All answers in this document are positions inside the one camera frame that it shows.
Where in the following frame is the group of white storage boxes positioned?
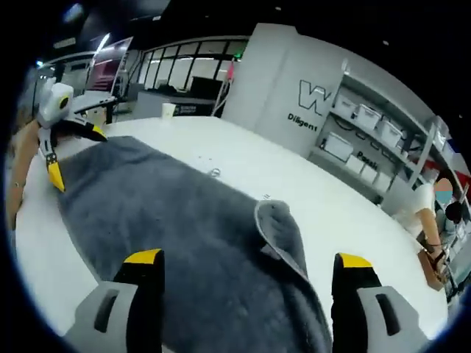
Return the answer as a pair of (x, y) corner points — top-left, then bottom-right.
(323, 93), (453, 192)

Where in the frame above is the grey metal shelving unit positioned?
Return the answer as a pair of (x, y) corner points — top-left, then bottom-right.
(308, 60), (471, 207)

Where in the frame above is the person's left hand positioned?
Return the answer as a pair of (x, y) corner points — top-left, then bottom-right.
(13, 119), (41, 185)

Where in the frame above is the grey towel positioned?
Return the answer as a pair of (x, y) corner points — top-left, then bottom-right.
(57, 135), (334, 353)

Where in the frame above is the black screen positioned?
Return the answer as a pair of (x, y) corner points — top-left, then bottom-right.
(191, 75), (226, 101)

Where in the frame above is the black-legged desk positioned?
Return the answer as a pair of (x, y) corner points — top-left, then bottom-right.
(73, 91), (118, 125)

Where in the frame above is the brown wooden box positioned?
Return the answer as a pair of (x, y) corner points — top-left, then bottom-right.
(418, 248), (443, 292)

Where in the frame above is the grey counter with black sign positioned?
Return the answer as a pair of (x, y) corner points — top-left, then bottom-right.
(138, 90), (222, 119)

